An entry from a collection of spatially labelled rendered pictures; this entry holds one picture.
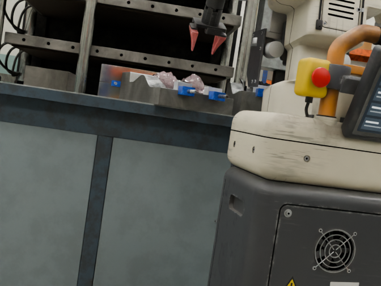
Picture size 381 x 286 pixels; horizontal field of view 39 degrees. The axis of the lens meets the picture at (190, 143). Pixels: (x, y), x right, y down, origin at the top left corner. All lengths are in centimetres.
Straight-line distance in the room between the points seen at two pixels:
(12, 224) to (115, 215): 34
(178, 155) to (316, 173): 87
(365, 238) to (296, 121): 26
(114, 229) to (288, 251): 93
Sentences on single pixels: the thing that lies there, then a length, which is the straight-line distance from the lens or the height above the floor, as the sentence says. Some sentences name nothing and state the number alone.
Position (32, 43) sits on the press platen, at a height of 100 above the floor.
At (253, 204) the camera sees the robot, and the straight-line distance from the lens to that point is 101.
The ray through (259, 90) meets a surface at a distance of 183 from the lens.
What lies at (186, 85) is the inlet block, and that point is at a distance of 175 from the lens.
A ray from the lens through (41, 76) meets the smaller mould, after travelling 199.
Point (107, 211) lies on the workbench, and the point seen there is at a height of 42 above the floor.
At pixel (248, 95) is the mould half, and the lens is 186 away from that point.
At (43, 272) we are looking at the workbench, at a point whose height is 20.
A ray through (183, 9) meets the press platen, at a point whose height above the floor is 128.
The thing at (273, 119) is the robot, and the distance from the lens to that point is 99.
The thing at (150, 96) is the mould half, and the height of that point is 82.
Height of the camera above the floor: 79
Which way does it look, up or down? 3 degrees down
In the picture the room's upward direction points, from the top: 8 degrees clockwise
